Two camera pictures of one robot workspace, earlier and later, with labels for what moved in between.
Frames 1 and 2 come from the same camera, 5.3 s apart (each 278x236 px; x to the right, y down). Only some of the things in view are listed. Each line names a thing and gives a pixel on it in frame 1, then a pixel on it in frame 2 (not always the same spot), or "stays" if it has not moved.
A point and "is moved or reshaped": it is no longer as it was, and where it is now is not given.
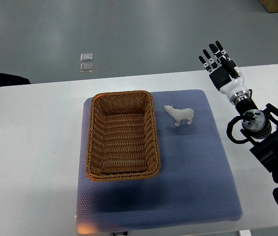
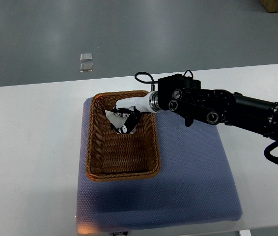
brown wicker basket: x=123 y=139 stays
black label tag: x=125 y=233 stays
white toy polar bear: x=180 y=114 is moved or reshaped
